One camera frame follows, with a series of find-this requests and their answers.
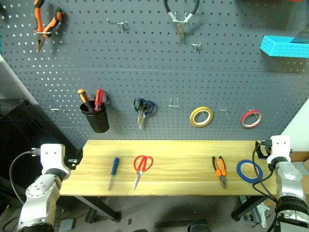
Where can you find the black table leg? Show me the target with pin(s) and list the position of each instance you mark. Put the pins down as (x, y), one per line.
(248, 207)
(101, 207)

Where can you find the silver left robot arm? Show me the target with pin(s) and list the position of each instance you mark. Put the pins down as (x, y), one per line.
(39, 193)

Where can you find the silver pegboard loop hook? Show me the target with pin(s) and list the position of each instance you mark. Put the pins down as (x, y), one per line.
(174, 103)

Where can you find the teal plastic bin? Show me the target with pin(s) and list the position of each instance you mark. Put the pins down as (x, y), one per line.
(282, 47)

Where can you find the orange black needle-nose pliers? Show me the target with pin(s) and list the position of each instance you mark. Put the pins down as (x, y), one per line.
(39, 21)

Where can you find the black plastic cup holder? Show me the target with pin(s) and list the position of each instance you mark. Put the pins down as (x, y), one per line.
(96, 119)

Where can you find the yellow tape roll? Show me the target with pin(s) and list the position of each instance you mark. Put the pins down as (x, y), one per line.
(201, 117)

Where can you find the grey metal pegboard wall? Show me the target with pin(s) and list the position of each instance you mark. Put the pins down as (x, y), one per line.
(154, 75)

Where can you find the red tape roll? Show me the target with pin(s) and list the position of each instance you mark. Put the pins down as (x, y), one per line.
(251, 119)

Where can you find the orange black combination pliers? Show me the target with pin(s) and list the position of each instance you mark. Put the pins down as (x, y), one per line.
(220, 170)

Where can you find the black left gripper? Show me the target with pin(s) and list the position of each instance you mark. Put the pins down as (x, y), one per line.
(71, 164)

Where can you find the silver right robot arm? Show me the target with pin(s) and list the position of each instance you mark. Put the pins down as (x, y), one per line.
(288, 183)

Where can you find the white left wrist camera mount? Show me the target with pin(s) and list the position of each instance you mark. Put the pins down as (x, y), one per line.
(51, 157)

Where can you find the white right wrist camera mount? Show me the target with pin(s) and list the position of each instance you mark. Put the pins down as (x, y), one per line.
(280, 148)

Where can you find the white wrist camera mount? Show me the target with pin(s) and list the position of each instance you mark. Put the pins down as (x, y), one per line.
(280, 148)
(51, 157)

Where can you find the white crumpled cloth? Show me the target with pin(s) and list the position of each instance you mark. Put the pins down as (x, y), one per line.
(262, 213)

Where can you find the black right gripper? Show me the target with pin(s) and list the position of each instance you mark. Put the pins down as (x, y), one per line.
(265, 149)

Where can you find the blue tape roll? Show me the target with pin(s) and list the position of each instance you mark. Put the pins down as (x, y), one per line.
(249, 171)

